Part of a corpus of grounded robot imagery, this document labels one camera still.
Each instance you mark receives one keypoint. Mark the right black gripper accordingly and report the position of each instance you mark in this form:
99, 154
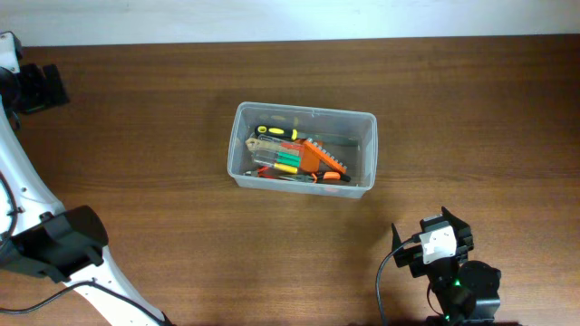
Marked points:
411, 256

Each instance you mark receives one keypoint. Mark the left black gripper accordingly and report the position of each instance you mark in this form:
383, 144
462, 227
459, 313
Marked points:
42, 96

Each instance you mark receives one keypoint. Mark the orange black needle-nose pliers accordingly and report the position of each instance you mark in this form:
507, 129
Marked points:
317, 177

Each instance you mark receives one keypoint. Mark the orange bit holder strip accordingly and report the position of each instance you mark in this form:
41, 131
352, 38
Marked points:
327, 158

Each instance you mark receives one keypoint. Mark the orange scraper wooden handle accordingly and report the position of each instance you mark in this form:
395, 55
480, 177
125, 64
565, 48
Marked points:
310, 163

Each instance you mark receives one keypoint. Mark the clear plastic storage container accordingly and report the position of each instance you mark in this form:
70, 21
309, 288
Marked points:
361, 160

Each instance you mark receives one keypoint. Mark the clear screwdriver set case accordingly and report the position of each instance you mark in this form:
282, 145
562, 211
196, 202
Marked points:
252, 146

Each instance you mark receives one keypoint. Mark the small red diagonal cutters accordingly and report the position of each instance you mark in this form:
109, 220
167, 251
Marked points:
262, 172

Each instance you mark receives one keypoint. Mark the metal file yellow black handle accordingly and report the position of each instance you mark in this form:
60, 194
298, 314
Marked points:
294, 134

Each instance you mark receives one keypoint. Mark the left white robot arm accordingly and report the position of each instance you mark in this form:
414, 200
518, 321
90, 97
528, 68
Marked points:
42, 239

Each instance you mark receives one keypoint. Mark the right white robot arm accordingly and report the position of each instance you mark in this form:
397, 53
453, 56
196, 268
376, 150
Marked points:
467, 291

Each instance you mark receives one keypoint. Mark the green handled screwdriver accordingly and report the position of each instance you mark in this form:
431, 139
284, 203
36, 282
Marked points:
293, 163
275, 154

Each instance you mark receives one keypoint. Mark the yellow handled screwdriver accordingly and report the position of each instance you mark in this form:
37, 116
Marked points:
278, 166

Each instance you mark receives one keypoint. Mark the red handled screwdriver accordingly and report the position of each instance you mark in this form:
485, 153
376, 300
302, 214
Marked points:
279, 145

